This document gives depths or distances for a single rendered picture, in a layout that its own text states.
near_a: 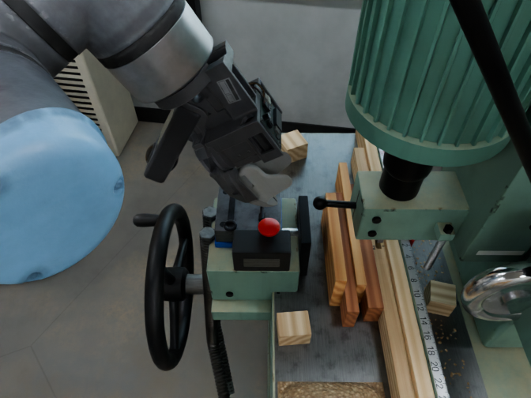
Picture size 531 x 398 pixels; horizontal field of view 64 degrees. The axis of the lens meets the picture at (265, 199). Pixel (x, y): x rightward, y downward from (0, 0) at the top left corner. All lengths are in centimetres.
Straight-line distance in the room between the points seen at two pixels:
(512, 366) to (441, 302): 14
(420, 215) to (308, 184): 28
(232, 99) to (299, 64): 160
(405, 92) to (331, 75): 163
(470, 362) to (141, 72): 66
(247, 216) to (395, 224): 21
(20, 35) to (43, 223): 15
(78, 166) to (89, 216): 3
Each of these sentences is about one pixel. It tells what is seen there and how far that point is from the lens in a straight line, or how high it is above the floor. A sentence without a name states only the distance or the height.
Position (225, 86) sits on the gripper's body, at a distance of 41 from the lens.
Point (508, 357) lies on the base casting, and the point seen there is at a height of 80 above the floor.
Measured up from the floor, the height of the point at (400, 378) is 94.
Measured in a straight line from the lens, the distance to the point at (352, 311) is 61.
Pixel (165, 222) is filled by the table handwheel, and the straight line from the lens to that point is 70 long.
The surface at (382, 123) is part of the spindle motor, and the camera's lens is 43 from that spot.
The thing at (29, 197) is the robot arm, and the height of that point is 134.
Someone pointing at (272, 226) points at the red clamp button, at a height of 102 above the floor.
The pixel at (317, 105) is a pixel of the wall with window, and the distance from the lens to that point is 213.
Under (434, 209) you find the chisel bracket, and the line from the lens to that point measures 58.
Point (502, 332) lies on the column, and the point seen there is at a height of 86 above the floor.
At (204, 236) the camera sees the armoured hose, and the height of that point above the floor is 97.
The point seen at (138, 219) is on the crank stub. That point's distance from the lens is 78.
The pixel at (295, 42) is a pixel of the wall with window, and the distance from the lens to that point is 196.
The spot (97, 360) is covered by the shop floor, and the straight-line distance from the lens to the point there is 169.
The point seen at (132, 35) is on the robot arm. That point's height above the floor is 132.
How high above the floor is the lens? 149
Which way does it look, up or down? 50 degrees down
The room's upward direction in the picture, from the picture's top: straight up
